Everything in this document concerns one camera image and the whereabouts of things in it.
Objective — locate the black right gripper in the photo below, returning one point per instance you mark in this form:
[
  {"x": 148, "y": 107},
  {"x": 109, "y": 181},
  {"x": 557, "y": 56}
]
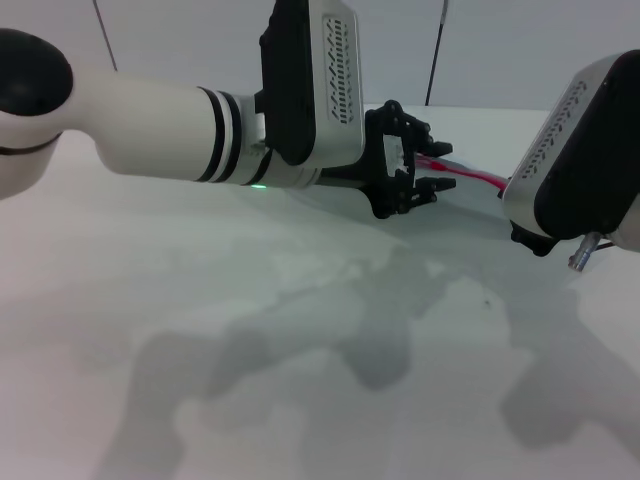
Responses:
[{"x": 532, "y": 241}]

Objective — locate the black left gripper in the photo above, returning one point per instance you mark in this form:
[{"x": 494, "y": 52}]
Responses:
[{"x": 377, "y": 165}]

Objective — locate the clear document bag red zipper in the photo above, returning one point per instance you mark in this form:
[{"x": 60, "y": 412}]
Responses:
[{"x": 475, "y": 176}]

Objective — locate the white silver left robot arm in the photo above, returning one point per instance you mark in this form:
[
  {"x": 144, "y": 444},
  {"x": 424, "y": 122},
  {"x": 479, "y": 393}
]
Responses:
[{"x": 140, "y": 130}]

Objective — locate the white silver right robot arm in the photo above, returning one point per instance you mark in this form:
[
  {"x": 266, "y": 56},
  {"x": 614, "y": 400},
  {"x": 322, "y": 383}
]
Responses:
[{"x": 630, "y": 236}]

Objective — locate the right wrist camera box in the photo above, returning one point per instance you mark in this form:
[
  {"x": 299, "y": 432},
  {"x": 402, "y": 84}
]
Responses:
[{"x": 575, "y": 150}]

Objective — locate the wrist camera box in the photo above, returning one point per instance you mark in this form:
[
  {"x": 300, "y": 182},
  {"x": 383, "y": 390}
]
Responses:
[
  {"x": 320, "y": 80},
  {"x": 575, "y": 150}
]

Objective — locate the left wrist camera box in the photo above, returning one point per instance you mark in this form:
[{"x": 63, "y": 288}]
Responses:
[{"x": 320, "y": 80}]

